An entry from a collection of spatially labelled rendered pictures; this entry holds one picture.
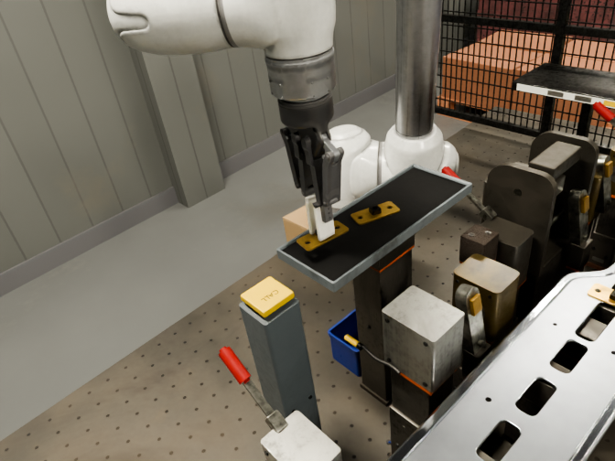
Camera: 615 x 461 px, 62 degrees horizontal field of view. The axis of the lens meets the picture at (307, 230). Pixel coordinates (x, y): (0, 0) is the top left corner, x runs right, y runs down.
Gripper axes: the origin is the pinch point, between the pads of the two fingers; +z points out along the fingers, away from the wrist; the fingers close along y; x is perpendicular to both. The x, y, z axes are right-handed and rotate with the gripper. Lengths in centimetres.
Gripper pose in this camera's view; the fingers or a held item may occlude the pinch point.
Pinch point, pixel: (319, 216)
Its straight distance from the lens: 80.8
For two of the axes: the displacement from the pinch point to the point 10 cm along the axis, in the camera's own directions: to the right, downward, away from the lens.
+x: 8.2, -4.1, 4.1
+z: 1.2, 8.1, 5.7
